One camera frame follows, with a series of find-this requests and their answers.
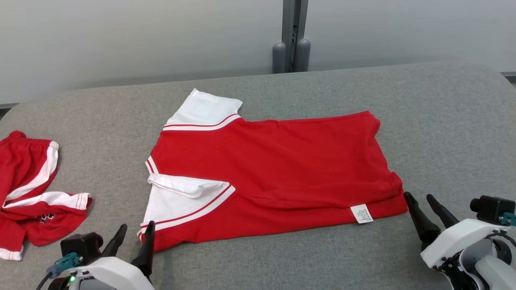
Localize grey partition post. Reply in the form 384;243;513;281
273;0;297;74
293;0;311;72

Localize red white sports shorts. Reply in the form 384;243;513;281
0;130;93;261

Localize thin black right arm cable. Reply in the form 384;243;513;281
490;230;516;247

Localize teal left camera connector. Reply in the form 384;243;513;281
46;253;83;279

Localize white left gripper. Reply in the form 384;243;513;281
48;220;156;290

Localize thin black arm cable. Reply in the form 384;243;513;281
36;272;53;290
490;230;516;247

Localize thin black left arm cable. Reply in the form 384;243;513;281
36;272;53;290

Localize red white jersey shirt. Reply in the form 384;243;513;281
137;89;409;252

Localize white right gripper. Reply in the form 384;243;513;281
404;191;500;290

